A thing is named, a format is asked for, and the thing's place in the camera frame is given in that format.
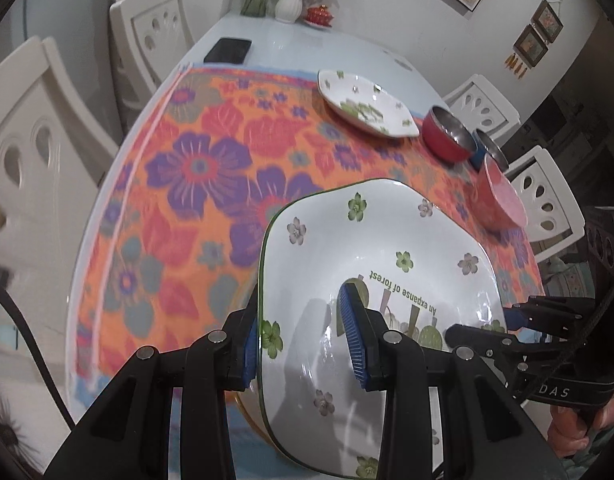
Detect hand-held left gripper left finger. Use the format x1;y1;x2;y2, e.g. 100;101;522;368
44;305;261;480

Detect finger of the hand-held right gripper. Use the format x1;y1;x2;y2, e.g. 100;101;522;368
504;296;595;335
444;322;555;363

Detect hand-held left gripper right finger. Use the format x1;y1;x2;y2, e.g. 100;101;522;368
338;281;568;480

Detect white floral plate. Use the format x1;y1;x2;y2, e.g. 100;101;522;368
257;178;507;480
317;69;420;139

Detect pink bowl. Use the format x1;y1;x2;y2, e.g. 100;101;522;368
474;153;529;231

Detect blue steel-lined bowl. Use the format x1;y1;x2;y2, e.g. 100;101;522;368
468;129;509;173

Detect red steel-lined bowl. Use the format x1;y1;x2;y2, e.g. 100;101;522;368
421;105;478;164

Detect person's right hand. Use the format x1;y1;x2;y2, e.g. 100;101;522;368
547;400;614;461

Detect sofa with blue cover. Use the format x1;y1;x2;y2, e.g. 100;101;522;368
542;255;599;303

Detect white dining chair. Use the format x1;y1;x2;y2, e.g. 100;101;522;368
109;0;198;111
504;145;586;264
0;35;120;281
443;74;521;137

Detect orange floral tablecloth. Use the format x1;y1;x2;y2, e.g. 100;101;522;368
74;62;545;426

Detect dark cabinet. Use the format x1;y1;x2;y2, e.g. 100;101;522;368
521;99;610;211

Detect black phone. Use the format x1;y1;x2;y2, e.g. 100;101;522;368
205;37;253;65

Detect red lidded tea cup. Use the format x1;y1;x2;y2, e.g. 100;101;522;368
303;4;336;29

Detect black cable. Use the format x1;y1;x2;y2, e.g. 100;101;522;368
0;265;74;427

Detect hanging orange wall ornaments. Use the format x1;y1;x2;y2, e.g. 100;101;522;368
504;54;531;79

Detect small framed wall picture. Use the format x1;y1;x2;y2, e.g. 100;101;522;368
532;0;564;44
513;25;548;66

